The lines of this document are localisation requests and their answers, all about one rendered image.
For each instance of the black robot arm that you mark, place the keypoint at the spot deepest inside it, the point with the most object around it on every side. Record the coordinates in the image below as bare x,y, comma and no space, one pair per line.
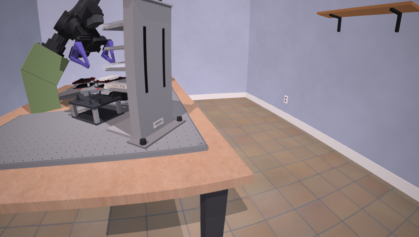
82,20

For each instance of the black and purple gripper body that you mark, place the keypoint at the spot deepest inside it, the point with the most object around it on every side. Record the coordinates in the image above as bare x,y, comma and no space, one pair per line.
92,43

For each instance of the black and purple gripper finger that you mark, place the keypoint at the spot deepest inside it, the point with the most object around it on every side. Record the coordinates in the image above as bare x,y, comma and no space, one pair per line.
74,56
105,53

